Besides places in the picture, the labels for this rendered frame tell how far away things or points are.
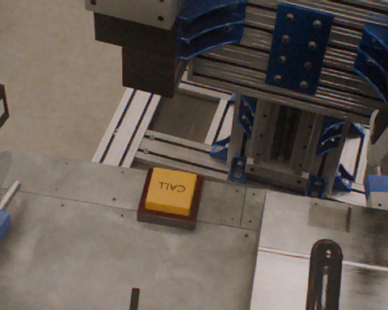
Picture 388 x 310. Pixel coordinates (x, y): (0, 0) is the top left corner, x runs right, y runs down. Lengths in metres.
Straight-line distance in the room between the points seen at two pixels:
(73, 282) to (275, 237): 0.27
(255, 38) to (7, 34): 1.34
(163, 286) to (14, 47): 1.57
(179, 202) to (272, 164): 0.69
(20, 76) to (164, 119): 0.57
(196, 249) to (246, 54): 0.41
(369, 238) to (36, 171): 0.47
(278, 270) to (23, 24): 1.76
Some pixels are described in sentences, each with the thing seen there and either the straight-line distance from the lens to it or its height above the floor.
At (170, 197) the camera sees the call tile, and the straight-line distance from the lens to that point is 1.12.
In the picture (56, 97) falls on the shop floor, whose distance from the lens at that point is 2.40.
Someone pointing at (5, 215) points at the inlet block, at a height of 0.84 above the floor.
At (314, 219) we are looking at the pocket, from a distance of 1.09.
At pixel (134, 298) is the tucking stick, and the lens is 1.07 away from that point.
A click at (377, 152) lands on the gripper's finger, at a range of 1.04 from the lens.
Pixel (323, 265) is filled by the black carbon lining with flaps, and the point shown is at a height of 0.88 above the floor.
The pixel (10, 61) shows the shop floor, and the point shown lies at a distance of 2.51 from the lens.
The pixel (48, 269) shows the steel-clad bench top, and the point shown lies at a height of 0.80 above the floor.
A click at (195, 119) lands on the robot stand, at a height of 0.21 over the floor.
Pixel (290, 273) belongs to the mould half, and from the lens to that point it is 1.01.
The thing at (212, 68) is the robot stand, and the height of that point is 0.73.
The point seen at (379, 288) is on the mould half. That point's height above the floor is 0.89.
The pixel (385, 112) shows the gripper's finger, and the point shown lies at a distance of 1.00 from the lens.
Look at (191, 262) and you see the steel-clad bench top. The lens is 1.10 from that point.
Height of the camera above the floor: 1.73
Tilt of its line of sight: 50 degrees down
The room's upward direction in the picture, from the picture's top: 5 degrees clockwise
